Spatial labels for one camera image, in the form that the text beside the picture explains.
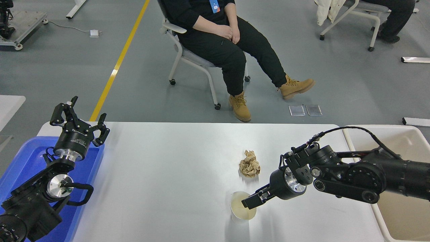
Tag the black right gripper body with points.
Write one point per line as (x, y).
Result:
(278, 185)

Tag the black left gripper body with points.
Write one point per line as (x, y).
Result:
(74, 139)

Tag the white paper cup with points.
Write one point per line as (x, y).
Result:
(239, 211)

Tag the tan paper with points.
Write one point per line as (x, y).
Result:
(250, 166)

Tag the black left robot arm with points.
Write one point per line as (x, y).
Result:
(30, 208)

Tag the person's right forearm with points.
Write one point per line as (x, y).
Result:
(205, 23)

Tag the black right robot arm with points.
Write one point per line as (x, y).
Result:
(362, 174)

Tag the person's left forearm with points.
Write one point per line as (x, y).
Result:
(231, 15)

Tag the person's left hand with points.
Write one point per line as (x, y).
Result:
(236, 35)

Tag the person's right hand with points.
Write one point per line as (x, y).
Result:
(224, 32)

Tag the blue plastic tray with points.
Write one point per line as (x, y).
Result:
(27, 158)

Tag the small white table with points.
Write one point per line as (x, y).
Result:
(10, 107)

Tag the clear floor plate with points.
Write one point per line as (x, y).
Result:
(314, 110)
(297, 110)

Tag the white power adapter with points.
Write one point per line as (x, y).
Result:
(94, 33)

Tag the tan lace boot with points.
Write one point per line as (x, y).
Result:
(295, 87)
(240, 107)

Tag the grey wheeled metal platform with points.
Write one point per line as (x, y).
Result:
(30, 20)

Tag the white table leg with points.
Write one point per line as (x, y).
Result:
(76, 8)

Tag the black machine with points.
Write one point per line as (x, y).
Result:
(6, 20)

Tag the white wheeled chair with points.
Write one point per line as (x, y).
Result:
(198, 60)
(369, 10)

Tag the large pale bin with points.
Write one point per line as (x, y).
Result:
(403, 222)

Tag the person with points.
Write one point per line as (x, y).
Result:
(215, 50)
(396, 16)

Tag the white table foot bar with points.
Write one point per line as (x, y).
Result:
(416, 59)
(416, 121)

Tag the white padded jacket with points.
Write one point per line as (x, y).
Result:
(331, 10)

